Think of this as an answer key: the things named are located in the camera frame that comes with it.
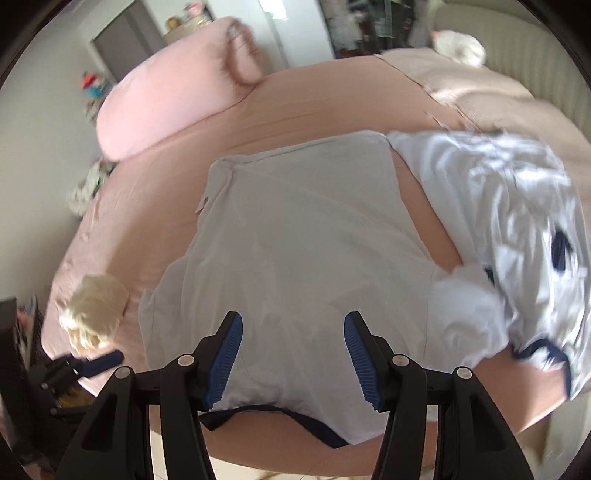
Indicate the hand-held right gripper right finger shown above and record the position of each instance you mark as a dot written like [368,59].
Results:
[362,360]

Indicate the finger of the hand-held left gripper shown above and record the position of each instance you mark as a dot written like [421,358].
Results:
[104,361]

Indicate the pink figurine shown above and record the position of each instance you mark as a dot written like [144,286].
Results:
[194,9]

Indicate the gold jar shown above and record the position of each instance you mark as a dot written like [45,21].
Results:
[173,22]

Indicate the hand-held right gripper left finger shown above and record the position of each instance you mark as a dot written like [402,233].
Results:
[226,360]

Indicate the beige quilted blanket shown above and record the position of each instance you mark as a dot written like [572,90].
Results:
[485,92]

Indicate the red and blue toy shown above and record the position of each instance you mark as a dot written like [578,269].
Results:
[92,85]

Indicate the cream folded garment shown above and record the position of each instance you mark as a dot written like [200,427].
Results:
[94,304]

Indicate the pink bed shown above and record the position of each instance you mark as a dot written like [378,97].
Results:
[300,106]

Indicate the white wardrobe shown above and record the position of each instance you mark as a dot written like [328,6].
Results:
[355,27]

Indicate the white plush toy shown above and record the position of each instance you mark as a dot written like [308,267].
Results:
[457,46]

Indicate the grey-green padded headboard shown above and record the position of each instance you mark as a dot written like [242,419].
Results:
[531,41]

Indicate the light blue shirt navy trim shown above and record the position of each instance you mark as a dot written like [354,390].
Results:
[498,198]

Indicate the pink pillow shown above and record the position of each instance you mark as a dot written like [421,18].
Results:
[171,101]

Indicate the patterned cloth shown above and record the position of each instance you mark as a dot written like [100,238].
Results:
[87,189]

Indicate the white shirt with navy collar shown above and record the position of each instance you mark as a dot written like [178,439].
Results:
[300,254]

